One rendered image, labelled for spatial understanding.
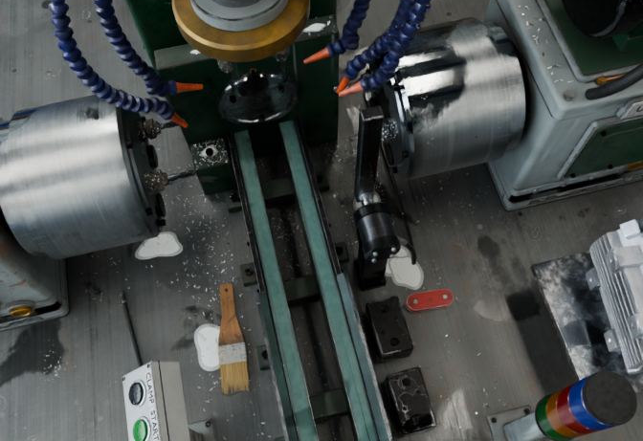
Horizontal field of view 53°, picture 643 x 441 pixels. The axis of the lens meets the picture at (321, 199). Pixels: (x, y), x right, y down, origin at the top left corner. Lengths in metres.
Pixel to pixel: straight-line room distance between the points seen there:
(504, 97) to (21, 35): 1.12
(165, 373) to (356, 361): 0.31
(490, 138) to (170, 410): 0.63
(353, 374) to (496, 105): 0.48
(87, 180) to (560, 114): 0.71
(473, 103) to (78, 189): 0.61
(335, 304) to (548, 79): 0.50
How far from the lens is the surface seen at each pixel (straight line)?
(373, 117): 0.86
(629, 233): 1.05
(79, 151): 1.00
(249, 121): 1.21
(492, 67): 1.04
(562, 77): 1.06
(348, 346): 1.08
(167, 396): 0.93
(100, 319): 1.28
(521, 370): 1.23
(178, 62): 1.07
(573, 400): 0.84
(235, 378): 1.19
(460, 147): 1.05
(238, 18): 0.82
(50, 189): 1.01
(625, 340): 1.07
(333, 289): 1.10
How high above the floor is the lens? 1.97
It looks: 64 degrees down
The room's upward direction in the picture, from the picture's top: 2 degrees counter-clockwise
